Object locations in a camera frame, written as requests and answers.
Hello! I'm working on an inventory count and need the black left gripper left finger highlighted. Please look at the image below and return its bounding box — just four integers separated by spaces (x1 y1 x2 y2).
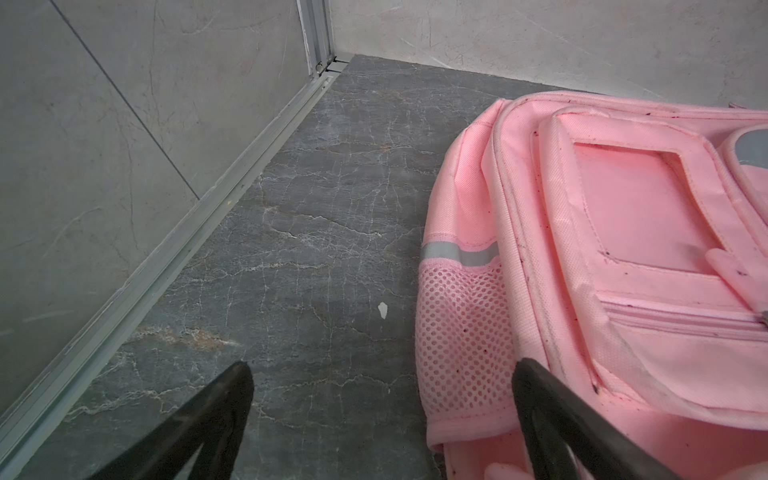
91 361 254 479

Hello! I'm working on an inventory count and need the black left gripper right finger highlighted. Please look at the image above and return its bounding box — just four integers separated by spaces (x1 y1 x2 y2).
511 358 678 479

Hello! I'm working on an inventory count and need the pink student backpack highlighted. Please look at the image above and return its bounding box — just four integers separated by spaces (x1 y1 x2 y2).
415 91 767 479

